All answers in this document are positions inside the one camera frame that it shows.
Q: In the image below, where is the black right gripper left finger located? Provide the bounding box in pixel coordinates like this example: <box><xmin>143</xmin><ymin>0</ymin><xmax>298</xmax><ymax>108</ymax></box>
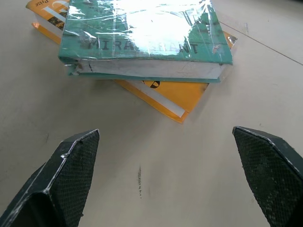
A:
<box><xmin>0</xmin><ymin>129</ymin><xmax>100</xmax><ymax>227</ymax></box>

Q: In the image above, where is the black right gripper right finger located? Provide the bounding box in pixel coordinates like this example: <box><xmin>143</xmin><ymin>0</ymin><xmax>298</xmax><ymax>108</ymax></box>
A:
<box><xmin>232</xmin><ymin>126</ymin><xmax>303</xmax><ymax>227</ymax></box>

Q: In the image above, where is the orange book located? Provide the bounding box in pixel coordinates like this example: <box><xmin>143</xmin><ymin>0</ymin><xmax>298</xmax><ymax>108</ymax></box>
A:
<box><xmin>25</xmin><ymin>0</ymin><xmax>238</xmax><ymax>124</ymax></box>

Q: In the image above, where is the green plastic-wrapped book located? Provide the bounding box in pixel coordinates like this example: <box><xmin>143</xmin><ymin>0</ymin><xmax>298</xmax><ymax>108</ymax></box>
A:
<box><xmin>58</xmin><ymin>0</ymin><xmax>234</xmax><ymax>83</ymax></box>

